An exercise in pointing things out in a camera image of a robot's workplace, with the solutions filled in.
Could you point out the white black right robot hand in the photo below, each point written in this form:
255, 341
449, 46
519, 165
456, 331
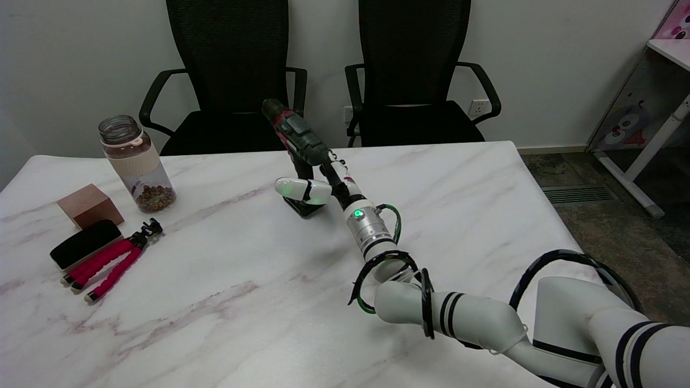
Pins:
302, 191

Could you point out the dark green power screwdriver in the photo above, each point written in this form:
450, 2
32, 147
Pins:
299, 137

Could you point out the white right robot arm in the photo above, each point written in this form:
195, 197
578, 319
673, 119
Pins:
474, 318

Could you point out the black mesh office chair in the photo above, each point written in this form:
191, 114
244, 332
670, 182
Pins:
412, 59
229, 59

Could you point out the clear jar with nuts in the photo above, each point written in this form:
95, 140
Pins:
141, 167

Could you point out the red flexible mini tripod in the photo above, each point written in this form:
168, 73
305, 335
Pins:
110, 264

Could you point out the copper brown cube block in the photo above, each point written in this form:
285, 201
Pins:
89, 205

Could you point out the black oblong case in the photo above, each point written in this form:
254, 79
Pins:
86, 243

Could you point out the dark floor vent grille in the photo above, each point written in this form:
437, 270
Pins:
577, 194

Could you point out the white desk with slanted leg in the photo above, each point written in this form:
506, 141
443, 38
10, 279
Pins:
655, 145

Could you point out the pink printed board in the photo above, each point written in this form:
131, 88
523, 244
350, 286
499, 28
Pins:
676, 21

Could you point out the white wall power outlet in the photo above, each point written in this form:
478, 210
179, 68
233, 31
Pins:
478, 108
347, 114

